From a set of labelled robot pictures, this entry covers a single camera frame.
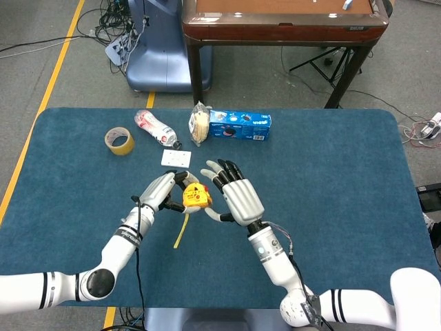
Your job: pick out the yellow packing tape roll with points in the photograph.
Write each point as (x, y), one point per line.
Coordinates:
(120, 141)

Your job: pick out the brown wooden table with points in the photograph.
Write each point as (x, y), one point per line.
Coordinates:
(286, 27)

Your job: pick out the black equipment case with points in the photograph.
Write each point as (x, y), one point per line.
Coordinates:
(429, 200)

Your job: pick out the blue table cloth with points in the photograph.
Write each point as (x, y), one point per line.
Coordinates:
(310, 172)

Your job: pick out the blue grey robot torso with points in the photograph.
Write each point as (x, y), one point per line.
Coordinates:
(217, 319)

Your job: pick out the black tripod stand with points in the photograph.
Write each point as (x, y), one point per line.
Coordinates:
(325, 63)

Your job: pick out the blue cookie box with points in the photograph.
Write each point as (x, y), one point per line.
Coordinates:
(239, 125)

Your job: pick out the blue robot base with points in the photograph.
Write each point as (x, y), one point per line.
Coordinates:
(162, 51)

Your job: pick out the yellow tape measure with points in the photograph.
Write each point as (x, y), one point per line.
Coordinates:
(196, 198)

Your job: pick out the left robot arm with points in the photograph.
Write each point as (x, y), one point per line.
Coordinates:
(86, 265)

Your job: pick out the white power strip with plugs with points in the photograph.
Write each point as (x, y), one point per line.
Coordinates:
(432, 125)

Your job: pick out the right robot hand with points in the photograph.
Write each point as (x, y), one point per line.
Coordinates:
(232, 196)

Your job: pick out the bagged bread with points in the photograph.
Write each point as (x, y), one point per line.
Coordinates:
(200, 125)

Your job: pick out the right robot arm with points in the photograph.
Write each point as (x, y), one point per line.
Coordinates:
(310, 286)

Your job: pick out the crushed plastic bottle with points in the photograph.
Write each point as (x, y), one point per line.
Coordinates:
(155, 128)

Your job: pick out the white switch plate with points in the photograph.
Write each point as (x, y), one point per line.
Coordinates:
(176, 158)

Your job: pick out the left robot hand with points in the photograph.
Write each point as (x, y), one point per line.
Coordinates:
(165, 191)

